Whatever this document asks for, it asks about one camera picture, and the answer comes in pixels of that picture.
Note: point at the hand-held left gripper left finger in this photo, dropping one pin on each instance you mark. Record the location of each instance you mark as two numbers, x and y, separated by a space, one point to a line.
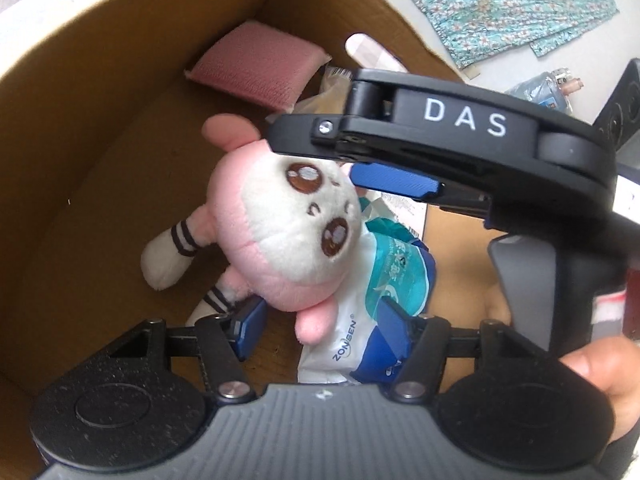
255 327

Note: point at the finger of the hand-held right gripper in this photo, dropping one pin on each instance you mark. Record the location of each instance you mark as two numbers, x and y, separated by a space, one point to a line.
310 135
395 180

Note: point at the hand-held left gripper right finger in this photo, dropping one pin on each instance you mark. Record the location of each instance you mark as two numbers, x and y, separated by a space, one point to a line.
395 330

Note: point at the blue white wet wipes pack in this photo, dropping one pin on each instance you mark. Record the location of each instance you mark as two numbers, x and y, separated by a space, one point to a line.
370 280

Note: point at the pink white plush toy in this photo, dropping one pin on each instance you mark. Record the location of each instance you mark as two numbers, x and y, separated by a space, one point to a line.
280 220

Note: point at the brown cardboard box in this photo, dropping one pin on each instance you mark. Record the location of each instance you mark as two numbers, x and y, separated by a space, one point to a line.
100 135

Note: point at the person's right hand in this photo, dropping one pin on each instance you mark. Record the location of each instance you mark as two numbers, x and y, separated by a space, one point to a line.
605 375

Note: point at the clear packet of beige sticks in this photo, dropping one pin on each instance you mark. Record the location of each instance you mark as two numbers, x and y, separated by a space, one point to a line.
330 90

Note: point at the pink sponge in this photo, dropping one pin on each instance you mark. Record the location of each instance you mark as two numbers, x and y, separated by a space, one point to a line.
260 65

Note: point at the clear plastic bottle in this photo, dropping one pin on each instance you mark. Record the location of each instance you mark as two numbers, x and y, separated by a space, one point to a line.
545 90

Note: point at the plaid floral bed sheet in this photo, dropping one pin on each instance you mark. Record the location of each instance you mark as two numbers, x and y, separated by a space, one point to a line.
372 52

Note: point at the teal floral cloth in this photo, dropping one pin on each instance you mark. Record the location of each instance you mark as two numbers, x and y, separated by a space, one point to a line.
500 5

